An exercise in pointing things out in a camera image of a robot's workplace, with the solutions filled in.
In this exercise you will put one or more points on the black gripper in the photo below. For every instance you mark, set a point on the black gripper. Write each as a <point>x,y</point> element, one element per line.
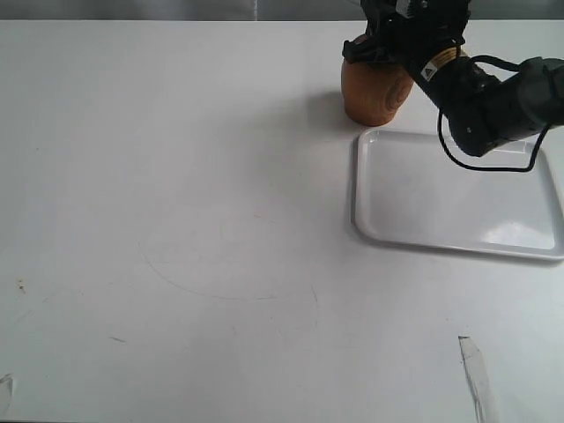
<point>410,33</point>

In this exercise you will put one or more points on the clear tape piece left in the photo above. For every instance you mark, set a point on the clear tape piece left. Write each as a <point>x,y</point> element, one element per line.
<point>6,389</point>

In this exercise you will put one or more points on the wooden mortar cup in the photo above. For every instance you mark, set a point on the wooden mortar cup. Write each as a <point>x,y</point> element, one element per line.
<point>374,92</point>

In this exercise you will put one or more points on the white plastic tray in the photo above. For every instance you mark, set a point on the white plastic tray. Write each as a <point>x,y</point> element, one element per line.
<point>409,193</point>

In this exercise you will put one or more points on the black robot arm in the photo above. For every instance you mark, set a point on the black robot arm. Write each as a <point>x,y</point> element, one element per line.
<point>487,101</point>

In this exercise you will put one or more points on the clear tape strip right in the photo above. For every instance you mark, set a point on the clear tape strip right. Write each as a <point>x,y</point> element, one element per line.
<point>475,372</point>

